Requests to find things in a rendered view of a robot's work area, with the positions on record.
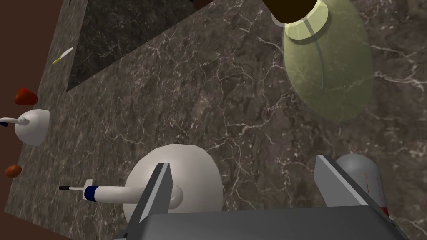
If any grey bottle with red lines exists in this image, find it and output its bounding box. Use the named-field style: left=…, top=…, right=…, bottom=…
left=335, top=153, right=392, bottom=218

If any orange round fruit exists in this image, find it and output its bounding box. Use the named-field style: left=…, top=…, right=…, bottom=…
left=4, top=164, right=23, bottom=179

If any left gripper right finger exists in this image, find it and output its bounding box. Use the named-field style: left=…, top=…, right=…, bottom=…
left=313, top=155, right=392, bottom=218

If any red strawberry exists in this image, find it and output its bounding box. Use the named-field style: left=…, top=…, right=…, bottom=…
left=14, top=87, right=39, bottom=107

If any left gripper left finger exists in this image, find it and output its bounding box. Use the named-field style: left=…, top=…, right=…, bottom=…
left=126, top=162, right=173, bottom=232

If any large white round teapot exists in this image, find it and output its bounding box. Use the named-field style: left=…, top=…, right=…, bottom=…
left=59, top=143, right=224, bottom=230

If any pale green vase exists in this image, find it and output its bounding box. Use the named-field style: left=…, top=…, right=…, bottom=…
left=262, top=0, right=374, bottom=123

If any small white round teapot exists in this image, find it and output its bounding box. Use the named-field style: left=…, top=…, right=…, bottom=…
left=0, top=108, right=51, bottom=148

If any yellow-handled knife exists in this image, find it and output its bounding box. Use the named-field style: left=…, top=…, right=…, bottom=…
left=51, top=47, right=75, bottom=66

